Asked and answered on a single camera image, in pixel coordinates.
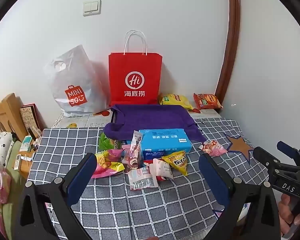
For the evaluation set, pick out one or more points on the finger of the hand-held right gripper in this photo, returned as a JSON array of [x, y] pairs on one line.
[[263, 157], [292, 155]]

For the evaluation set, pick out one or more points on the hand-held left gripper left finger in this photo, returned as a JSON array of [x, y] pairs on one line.
[[81, 175]]

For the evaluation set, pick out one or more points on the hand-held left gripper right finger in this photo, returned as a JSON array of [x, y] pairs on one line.
[[212, 177]]

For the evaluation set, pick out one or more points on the pink cartoon snack packet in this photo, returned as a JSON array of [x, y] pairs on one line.
[[212, 147]]

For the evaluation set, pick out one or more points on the pink and yellow snack packet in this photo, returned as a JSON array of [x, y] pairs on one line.
[[107, 160]]

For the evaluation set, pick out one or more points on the yellow triangular snack packet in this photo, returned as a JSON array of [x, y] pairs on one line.
[[177, 162]]

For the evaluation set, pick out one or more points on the green snack packet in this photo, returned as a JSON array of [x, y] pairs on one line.
[[106, 142]]

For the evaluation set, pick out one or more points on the pale pink peach snack packet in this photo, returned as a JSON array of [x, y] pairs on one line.
[[162, 168]]

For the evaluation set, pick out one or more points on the white red-print snack packet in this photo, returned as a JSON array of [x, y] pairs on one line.
[[142, 180]]

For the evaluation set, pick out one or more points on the brown white snack stick packet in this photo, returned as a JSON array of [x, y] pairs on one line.
[[135, 145]]

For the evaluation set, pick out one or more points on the purple towel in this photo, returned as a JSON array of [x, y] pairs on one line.
[[152, 117]]

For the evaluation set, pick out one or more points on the person's right hand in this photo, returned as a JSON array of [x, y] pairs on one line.
[[286, 212]]

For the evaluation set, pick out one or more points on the wooden nightstand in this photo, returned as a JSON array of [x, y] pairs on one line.
[[27, 165]]

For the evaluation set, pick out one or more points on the small black clip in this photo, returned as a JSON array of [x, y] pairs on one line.
[[201, 121]]

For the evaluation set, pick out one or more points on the blue tissue pack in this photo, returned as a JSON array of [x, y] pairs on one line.
[[165, 140]]

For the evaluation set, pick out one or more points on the white and teal box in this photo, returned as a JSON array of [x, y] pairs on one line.
[[25, 143]]

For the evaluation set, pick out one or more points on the grey checkered cloth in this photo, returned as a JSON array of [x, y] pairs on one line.
[[140, 205]]

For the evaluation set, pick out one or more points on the green blanket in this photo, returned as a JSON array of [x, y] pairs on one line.
[[13, 197]]

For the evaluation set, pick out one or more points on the red chip bag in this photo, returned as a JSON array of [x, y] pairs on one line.
[[207, 101]]

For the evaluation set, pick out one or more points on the brown patterned box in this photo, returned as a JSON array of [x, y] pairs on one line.
[[28, 117]]

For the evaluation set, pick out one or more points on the white floral pillow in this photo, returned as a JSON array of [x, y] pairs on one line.
[[1, 145]]

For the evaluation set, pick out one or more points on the yellow chip bag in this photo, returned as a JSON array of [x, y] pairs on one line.
[[175, 100]]

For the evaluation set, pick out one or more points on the white plastic shopping bag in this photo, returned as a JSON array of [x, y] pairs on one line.
[[75, 80]]

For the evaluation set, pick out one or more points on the wooden headboard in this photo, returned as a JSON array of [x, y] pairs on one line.
[[7, 110]]

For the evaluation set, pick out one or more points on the red paper bag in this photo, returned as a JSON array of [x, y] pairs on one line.
[[135, 65]]

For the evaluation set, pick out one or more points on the brown wooden door frame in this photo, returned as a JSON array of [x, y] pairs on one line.
[[233, 42]]

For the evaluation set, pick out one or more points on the white wall light switch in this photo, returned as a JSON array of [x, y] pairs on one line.
[[91, 7]]

